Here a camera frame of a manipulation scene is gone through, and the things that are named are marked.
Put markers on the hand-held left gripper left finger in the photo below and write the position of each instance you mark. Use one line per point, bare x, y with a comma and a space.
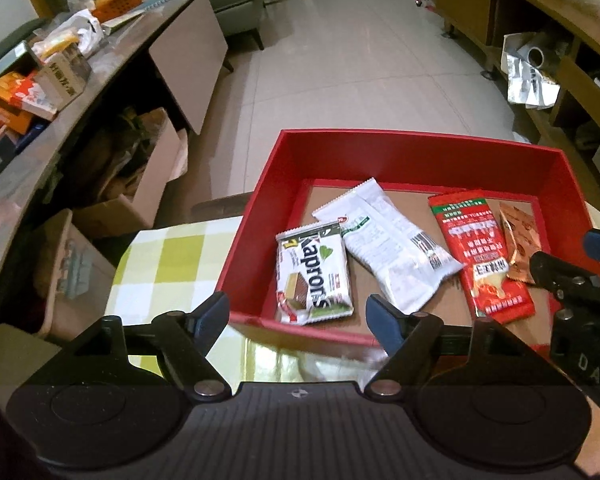
212, 311

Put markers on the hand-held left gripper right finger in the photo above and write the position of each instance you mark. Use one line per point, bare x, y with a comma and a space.
380, 321

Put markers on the brown small snack packet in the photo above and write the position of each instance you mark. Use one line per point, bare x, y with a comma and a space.
517, 241

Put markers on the red long snack packet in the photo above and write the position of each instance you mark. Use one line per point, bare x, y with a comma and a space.
475, 246

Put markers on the white long snack packet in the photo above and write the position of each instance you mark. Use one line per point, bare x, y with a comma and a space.
380, 241

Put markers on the green white wafer packet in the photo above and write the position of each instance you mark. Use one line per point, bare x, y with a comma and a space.
310, 270

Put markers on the red cardboard box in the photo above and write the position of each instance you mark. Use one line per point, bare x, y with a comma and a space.
380, 156

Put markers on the grey plastic part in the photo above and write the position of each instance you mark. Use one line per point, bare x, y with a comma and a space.
76, 270

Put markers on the large open cardboard box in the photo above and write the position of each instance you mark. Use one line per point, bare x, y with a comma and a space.
135, 185

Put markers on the cardboard box with grey part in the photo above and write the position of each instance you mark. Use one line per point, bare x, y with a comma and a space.
55, 305

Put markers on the white silver plastic bag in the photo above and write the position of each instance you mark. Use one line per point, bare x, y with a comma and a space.
527, 80

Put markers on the brown flat board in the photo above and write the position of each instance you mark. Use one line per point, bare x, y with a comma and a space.
17, 355

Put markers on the pale printed carton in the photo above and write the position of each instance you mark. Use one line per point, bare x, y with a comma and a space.
62, 79

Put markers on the red white snack box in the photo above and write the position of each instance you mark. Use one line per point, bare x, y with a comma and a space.
32, 96

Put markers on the orange box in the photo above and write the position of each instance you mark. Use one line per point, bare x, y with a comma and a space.
1, 104

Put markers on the grey green sofa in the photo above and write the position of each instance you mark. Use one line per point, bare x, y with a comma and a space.
235, 2

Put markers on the orange perforated basket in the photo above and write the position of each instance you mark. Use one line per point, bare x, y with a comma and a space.
117, 1

